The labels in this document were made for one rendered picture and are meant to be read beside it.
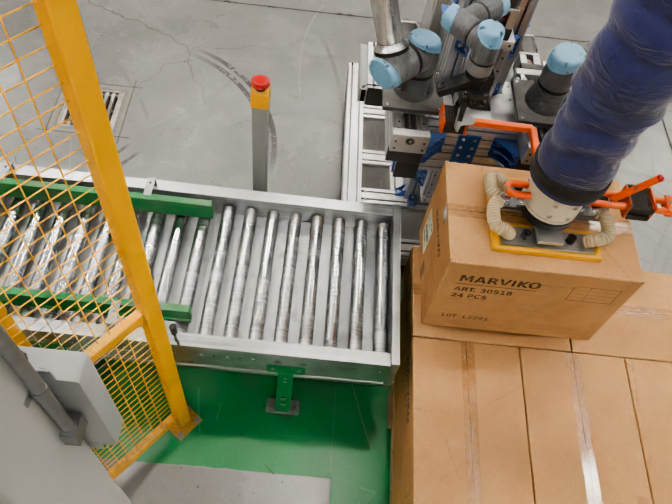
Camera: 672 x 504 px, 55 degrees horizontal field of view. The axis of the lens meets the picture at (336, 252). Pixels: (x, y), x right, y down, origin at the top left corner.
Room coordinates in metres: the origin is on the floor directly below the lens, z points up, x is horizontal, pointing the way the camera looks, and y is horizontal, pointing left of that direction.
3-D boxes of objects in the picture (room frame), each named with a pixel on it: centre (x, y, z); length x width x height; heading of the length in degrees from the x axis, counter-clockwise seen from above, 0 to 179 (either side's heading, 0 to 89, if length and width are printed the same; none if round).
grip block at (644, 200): (1.33, -0.87, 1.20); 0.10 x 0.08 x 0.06; 5
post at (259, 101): (1.73, 0.38, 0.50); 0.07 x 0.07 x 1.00; 5
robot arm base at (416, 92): (1.83, -0.17, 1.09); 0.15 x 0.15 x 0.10
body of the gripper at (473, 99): (1.54, -0.32, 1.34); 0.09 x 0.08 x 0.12; 95
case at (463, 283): (1.30, -0.62, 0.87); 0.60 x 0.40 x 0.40; 95
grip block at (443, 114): (1.54, -0.29, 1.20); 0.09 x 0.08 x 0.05; 5
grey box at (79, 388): (0.31, 0.42, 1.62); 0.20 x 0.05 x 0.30; 95
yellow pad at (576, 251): (1.21, -0.62, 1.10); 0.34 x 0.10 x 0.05; 95
